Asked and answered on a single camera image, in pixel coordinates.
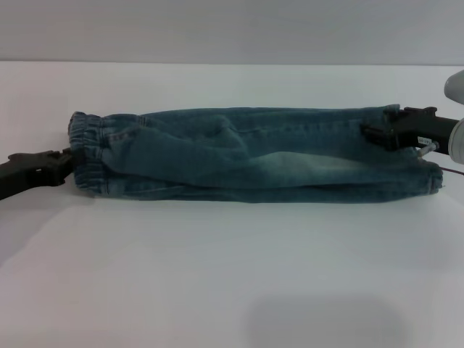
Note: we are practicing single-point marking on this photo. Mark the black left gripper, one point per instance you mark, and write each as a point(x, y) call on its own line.
point(14, 181)

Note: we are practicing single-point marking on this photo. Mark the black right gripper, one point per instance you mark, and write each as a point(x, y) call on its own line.
point(420, 130)

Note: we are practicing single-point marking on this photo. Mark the blue denim shorts with cartoon print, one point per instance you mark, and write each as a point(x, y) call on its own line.
point(235, 163)

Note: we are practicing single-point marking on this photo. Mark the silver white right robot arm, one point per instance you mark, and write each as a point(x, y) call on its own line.
point(458, 141)

